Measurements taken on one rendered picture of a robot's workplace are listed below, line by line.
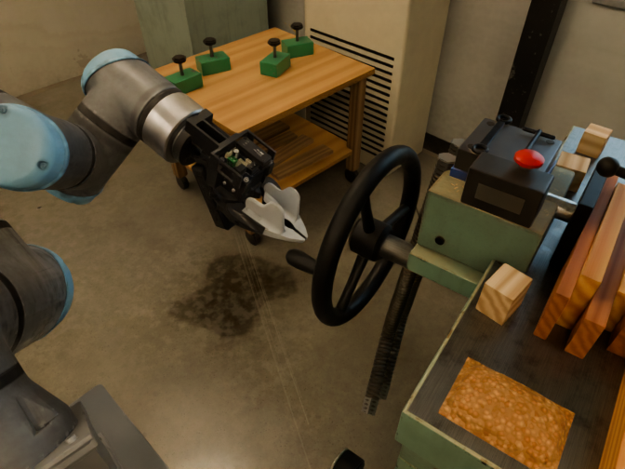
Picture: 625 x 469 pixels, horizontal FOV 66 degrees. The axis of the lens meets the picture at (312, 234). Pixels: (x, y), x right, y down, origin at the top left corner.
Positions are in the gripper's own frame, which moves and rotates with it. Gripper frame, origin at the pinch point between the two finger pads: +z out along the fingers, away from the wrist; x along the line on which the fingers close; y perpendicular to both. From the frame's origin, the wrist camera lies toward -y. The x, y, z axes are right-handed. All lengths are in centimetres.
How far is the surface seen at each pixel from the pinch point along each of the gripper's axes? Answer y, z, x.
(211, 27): -84, -119, 122
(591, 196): 23.1, 23.6, 11.2
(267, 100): -54, -53, 74
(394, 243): 0.6, 10.7, 9.6
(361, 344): -83, 21, 43
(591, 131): 16.4, 22.6, 36.4
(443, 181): 14.7, 10.8, 9.4
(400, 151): 10.7, 3.6, 14.2
